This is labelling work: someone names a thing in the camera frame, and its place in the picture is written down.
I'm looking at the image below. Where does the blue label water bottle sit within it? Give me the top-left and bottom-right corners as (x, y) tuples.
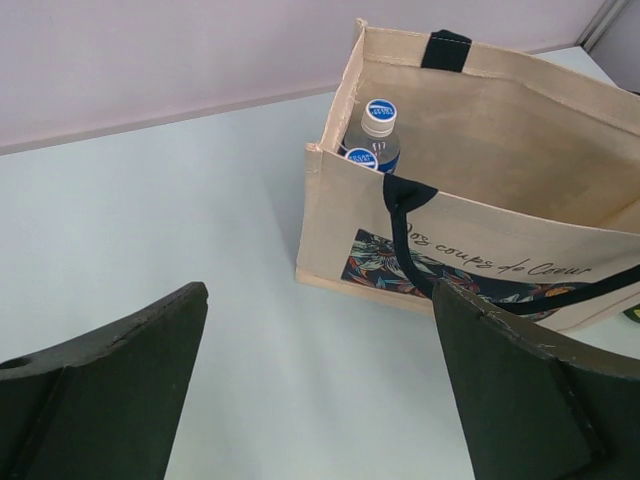
(339, 99), (400, 174)

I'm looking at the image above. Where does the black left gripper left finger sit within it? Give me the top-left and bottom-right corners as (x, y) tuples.
(1, 282), (208, 479)

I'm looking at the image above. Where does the clear bottle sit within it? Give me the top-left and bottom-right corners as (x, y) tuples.
(344, 147), (378, 170)

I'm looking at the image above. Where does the beige canvas tote bag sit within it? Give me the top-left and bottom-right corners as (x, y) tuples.
(296, 21), (639, 332)

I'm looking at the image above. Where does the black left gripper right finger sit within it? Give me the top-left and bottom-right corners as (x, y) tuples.
(432, 281), (639, 480)

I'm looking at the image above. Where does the green glass bottle left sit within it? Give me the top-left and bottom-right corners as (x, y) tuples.
(623, 305), (640, 323)

